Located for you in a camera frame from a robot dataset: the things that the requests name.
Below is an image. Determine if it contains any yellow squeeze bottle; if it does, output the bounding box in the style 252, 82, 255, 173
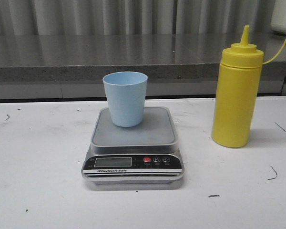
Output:
212, 25, 286, 148

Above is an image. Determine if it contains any light blue plastic cup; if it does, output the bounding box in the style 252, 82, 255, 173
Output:
102, 72, 148, 127

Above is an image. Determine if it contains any silver electronic kitchen scale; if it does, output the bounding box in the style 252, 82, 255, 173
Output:
82, 106, 184, 190

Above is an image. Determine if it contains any grey stone counter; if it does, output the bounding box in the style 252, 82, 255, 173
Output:
0, 33, 286, 100

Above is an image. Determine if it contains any white kitchen appliance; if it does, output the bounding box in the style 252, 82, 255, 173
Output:
270, 0, 286, 35

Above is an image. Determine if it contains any grey curtain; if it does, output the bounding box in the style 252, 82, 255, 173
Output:
0, 0, 275, 35

